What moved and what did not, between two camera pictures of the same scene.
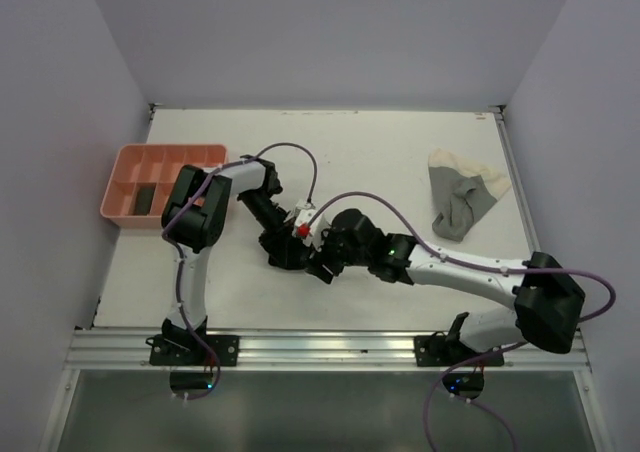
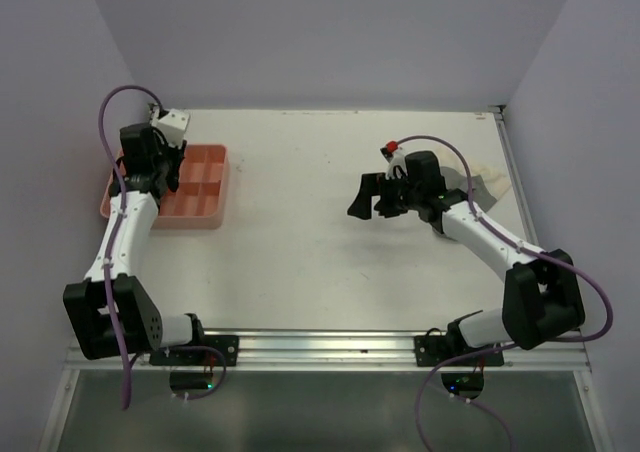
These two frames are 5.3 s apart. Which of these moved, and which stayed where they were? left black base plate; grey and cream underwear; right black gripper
Moved: right black gripper
Stayed: left black base plate; grey and cream underwear
